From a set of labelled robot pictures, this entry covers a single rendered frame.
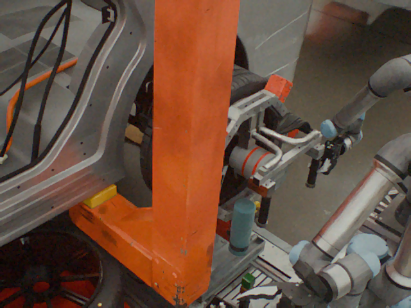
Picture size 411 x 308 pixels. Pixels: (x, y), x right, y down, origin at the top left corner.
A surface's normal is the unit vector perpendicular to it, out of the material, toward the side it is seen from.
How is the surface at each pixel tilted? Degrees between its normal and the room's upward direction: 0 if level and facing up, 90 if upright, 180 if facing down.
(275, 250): 0
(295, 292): 8
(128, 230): 90
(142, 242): 90
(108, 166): 90
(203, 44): 90
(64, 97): 6
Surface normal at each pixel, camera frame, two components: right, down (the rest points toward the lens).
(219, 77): 0.74, 0.44
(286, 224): 0.07, -0.80
